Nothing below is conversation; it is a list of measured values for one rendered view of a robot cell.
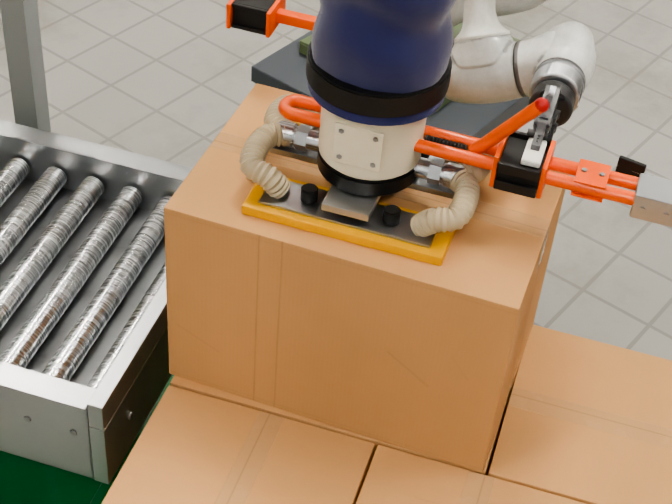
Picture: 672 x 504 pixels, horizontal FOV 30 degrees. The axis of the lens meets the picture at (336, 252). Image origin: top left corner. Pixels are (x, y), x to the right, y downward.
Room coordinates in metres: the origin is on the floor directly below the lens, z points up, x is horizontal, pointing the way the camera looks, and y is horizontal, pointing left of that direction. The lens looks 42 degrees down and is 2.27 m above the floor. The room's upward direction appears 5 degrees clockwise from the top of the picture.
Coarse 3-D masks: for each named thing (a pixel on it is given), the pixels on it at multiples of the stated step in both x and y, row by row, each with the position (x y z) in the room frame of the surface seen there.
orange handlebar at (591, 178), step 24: (288, 24) 1.96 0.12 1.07; (312, 24) 1.95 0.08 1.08; (288, 96) 1.71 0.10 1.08; (312, 120) 1.66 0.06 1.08; (432, 144) 1.61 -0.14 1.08; (552, 168) 1.59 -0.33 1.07; (576, 168) 1.59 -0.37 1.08; (600, 168) 1.58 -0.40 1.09; (576, 192) 1.55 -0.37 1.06; (600, 192) 1.54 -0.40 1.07; (624, 192) 1.53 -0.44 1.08
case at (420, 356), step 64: (256, 128) 1.80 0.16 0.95; (192, 192) 1.61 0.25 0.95; (192, 256) 1.55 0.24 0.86; (256, 256) 1.52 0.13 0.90; (320, 256) 1.49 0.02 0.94; (384, 256) 1.49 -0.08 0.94; (448, 256) 1.50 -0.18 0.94; (512, 256) 1.52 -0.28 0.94; (192, 320) 1.55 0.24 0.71; (256, 320) 1.52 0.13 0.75; (320, 320) 1.48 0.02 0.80; (384, 320) 1.45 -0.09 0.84; (448, 320) 1.43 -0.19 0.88; (512, 320) 1.40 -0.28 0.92; (256, 384) 1.52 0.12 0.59; (320, 384) 1.48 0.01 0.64; (384, 384) 1.45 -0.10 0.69; (448, 384) 1.42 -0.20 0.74; (512, 384) 1.61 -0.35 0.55; (448, 448) 1.41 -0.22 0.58
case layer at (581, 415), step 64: (192, 384) 1.55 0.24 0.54; (576, 384) 1.63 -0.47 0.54; (640, 384) 1.64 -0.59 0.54; (192, 448) 1.40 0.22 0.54; (256, 448) 1.41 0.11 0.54; (320, 448) 1.42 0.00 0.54; (384, 448) 1.43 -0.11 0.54; (512, 448) 1.46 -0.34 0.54; (576, 448) 1.47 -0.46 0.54; (640, 448) 1.48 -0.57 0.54
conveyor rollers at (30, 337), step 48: (0, 192) 2.05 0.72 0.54; (48, 192) 2.06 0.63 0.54; (96, 192) 2.08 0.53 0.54; (0, 240) 1.89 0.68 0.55; (48, 240) 1.90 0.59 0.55; (96, 240) 1.91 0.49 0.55; (144, 240) 1.93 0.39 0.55; (0, 288) 1.76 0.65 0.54; (96, 336) 1.66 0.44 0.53; (96, 384) 1.52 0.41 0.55
